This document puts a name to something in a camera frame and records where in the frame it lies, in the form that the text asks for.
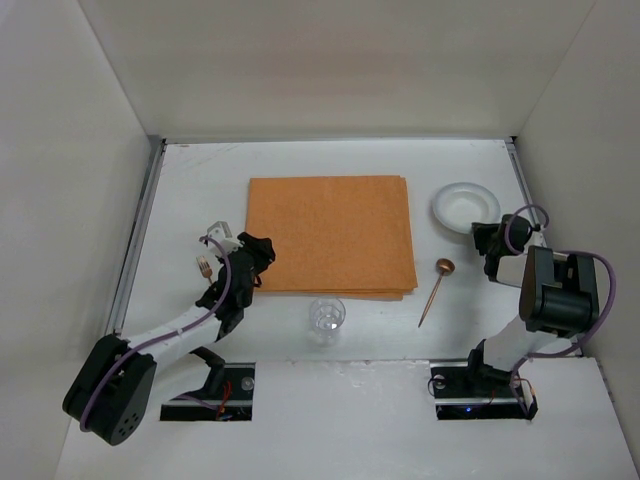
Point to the clear plastic cup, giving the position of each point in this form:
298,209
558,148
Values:
326,316

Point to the orange cloth napkin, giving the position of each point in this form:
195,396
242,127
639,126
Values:
349,235

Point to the copper spoon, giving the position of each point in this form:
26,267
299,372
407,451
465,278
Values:
445,267

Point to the white paper plate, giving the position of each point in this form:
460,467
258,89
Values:
457,206

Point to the copper fork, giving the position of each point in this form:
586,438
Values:
205,269

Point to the right aluminium table rail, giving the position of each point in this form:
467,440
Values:
532,215

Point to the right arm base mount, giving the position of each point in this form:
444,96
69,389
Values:
458,395

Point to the left aluminium table rail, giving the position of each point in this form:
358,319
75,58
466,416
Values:
117,313

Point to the aluminium table rail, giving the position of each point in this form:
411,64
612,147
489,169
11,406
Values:
117,313
532,215

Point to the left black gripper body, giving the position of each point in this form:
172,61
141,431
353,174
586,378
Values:
248,257

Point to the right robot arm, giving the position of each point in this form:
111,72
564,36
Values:
558,299

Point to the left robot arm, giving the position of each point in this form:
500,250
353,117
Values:
110,394

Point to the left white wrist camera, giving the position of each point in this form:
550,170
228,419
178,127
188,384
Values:
220,235

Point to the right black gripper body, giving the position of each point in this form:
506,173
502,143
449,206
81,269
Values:
489,240

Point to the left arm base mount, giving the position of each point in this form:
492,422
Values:
227,396

